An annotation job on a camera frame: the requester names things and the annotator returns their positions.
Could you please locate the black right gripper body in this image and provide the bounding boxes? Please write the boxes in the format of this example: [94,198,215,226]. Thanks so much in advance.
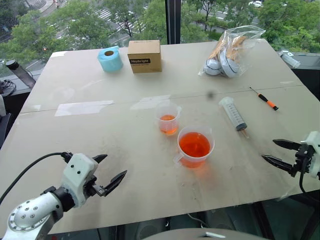
[290,142,314,178]

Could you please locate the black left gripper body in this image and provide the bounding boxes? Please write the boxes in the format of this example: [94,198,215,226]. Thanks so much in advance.
[83,175,108,198]

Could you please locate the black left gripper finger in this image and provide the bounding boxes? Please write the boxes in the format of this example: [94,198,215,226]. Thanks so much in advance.
[103,169,128,197]
[91,153,109,165]

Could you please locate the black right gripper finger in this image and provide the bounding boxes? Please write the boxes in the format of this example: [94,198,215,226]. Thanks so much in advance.
[272,139,302,151]
[261,154,295,175]

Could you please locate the large clear plastic syringe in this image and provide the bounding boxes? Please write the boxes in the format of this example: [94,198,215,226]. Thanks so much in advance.
[218,96,250,140]

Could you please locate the small clear plastic measuring cup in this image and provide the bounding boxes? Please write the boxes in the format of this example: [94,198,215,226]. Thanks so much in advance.
[155,102,183,137]

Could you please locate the large clear plastic measuring cup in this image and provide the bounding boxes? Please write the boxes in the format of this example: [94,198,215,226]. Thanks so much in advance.
[173,126,216,170]

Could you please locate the orange and black screwdriver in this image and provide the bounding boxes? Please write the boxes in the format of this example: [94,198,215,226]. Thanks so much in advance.
[248,85,280,112]

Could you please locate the white cylindrical device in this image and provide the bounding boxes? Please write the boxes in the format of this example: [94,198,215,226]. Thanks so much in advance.
[277,50,301,69]

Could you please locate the blue wrapped paper roll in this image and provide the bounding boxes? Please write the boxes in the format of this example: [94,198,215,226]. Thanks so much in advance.
[97,45,124,74]

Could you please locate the white round black-striped shells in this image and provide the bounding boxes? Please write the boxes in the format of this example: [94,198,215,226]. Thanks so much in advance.
[204,48,244,78]

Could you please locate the clear plastic zip bag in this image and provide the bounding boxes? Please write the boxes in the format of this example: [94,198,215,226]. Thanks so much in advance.
[198,25,266,79]

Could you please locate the brown cardboard box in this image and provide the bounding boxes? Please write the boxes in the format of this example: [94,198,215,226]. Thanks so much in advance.
[127,39,163,74]

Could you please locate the bundle of wooden sticks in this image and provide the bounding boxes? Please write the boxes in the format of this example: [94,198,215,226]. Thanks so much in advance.
[208,34,248,62]

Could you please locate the black bottle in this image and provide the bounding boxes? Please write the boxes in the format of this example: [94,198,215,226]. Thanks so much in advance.
[5,59,37,89]

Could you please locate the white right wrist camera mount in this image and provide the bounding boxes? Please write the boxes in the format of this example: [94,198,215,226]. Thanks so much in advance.
[301,130,320,180]

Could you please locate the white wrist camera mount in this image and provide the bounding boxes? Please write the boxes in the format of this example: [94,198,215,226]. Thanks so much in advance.
[60,153,99,208]
[301,130,320,180]

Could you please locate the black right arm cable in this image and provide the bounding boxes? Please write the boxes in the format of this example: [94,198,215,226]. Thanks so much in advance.
[299,156,320,195]

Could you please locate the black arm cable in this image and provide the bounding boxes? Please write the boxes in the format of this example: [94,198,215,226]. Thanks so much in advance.
[299,156,320,195]
[0,151,74,205]

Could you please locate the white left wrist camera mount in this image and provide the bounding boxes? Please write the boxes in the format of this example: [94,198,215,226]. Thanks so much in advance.
[60,153,99,208]

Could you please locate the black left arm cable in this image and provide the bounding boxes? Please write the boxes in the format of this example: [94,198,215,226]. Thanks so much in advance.
[0,151,74,205]

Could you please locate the thin white cable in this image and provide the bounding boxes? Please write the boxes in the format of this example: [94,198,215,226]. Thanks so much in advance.
[186,212,210,229]

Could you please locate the black coiled cable bundle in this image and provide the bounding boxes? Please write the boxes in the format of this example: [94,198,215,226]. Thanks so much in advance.
[0,79,17,96]

